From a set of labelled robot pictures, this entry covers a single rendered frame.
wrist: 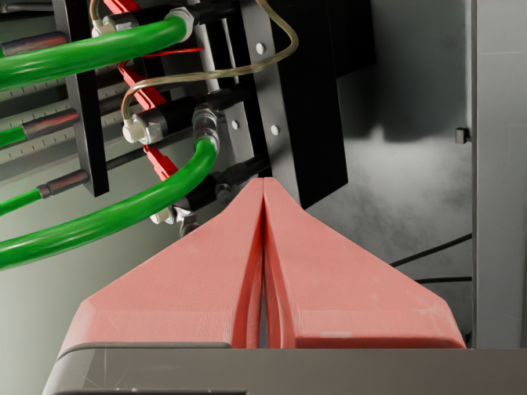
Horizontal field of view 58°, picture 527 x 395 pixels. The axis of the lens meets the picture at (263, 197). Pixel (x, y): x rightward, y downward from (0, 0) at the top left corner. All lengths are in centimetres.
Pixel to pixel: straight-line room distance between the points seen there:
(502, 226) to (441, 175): 17
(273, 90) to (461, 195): 24
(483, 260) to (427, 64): 21
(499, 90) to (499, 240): 12
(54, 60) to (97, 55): 2
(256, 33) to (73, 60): 26
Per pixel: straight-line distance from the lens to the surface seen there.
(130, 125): 42
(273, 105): 47
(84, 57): 24
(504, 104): 38
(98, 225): 25
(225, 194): 45
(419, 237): 63
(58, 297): 76
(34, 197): 61
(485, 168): 40
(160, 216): 45
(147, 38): 26
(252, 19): 47
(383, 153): 60
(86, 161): 61
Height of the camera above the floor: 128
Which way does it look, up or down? 34 degrees down
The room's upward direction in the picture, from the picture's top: 119 degrees counter-clockwise
